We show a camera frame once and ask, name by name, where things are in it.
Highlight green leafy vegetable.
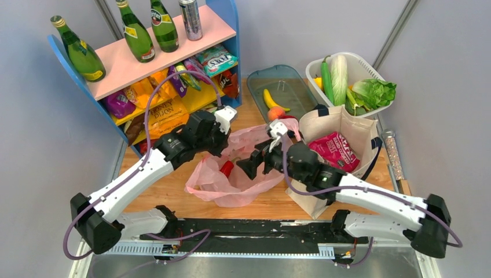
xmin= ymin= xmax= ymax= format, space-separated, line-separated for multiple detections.
xmin=345 ymin=87 xmax=367 ymax=116

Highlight cream canvas tote bag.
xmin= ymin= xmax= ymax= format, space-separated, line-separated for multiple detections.
xmin=285 ymin=104 xmax=383 ymax=220

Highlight orange pink peach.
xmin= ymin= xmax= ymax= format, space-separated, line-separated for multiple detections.
xmin=267 ymin=106 xmax=286 ymax=122

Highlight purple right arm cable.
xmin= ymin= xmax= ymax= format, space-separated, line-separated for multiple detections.
xmin=280 ymin=134 xmax=463 ymax=268

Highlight purple candy packet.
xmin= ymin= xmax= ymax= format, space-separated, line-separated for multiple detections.
xmin=167 ymin=65 xmax=188 ymax=97

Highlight long green chili pepper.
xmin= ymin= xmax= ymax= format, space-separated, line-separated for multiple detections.
xmin=321 ymin=55 xmax=334 ymax=104

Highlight red patterned snack bag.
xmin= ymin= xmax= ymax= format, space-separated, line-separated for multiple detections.
xmin=138 ymin=140 xmax=155 ymax=155

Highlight green glass bottle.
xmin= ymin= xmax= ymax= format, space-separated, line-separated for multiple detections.
xmin=151 ymin=0 xmax=179 ymax=53
xmin=50 ymin=15 xmax=107 ymax=82
xmin=116 ymin=0 xmax=155 ymax=63

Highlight glass tube of beads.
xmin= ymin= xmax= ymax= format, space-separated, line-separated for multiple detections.
xmin=382 ymin=129 xmax=405 ymax=181

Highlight green glass bottle right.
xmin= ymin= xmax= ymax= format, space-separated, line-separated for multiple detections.
xmin=151 ymin=0 xmax=179 ymax=53

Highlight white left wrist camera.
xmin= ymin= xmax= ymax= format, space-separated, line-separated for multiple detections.
xmin=214 ymin=105 xmax=237 ymax=134

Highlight red chili pepper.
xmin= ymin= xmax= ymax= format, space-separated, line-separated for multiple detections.
xmin=220 ymin=157 xmax=240 ymax=178

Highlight colourful striped candy packet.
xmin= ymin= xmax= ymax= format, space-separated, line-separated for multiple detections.
xmin=174 ymin=62 xmax=201 ymax=91

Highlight green glass bottle middle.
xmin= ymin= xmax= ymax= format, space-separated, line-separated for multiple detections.
xmin=116 ymin=0 xmax=155 ymax=63

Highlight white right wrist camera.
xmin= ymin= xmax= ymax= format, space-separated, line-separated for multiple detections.
xmin=268 ymin=119 xmax=288 ymax=152

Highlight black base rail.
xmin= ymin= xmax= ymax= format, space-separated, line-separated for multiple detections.
xmin=157 ymin=218 xmax=369 ymax=254

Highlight pink candy packet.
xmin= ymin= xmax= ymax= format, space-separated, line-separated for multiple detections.
xmin=183 ymin=57 xmax=211 ymax=85

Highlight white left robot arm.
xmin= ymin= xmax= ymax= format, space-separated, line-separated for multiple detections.
xmin=70 ymin=106 xmax=237 ymax=254

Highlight orange snack bag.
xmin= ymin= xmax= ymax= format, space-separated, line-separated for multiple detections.
xmin=123 ymin=68 xmax=178 ymax=109

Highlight napa cabbage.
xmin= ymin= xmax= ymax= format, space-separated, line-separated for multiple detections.
xmin=331 ymin=55 xmax=348 ymax=106

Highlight honey dijon chips bag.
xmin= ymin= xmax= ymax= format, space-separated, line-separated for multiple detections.
xmin=148 ymin=96 xmax=189 ymax=140

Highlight silver drink can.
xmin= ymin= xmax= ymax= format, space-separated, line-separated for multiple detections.
xmin=178 ymin=0 xmax=203 ymax=41

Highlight teal transparent plastic tray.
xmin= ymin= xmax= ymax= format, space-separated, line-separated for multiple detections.
xmin=247 ymin=64 xmax=318 ymax=122

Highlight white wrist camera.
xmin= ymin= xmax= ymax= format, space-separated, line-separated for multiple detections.
xmin=214 ymin=105 xmax=237 ymax=134
xmin=268 ymin=119 xmax=288 ymax=152

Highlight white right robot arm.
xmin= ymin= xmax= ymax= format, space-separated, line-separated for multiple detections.
xmin=236 ymin=140 xmax=455 ymax=258

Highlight brown snack bag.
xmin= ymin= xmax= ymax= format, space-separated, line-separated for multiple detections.
xmin=123 ymin=114 xmax=145 ymax=146

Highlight blue pink snack shelf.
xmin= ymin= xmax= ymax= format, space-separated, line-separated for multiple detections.
xmin=47 ymin=1 xmax=240 ymax=142

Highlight yellow bell pepper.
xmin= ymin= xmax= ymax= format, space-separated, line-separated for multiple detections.
xmin=314 ymin=77 xmax=324 ymax=92

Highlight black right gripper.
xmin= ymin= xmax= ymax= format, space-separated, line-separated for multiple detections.
xmin=237 ymin=136 xmax=307 ymax=184

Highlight green lettuce leaf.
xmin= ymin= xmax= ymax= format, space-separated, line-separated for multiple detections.
xmin=352 ymin=79 xmax=397 ymax=109

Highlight pink plastic grocery bag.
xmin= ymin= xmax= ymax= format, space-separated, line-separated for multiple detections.
xmin=185 ymin=124 xmax=284 ymax=207

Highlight red hand cooked chips bag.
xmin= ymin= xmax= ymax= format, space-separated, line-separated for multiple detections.
xmin=308 ymin=131 xmax=360 ymax=173

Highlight red dark snack bag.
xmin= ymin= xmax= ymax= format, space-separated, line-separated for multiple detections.
xmin=218 ymin=69 xmax=239 ymax=99

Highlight yellow banana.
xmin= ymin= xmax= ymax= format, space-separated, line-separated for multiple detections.
xmin=263 ymin=89 xmax=291 ymax=112

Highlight purple snack bag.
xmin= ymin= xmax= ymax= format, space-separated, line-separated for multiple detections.
xmin=102 ymin=90 xmax=136 ymax=119

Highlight green glass bottle left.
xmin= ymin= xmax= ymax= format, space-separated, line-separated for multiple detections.
xmin=50 ymin=15 xmax=107 ymax=82

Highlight teal foxs candy bag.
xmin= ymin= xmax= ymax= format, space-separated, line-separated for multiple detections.
xmin=195 ymin=44 xmax=239 ymax=77

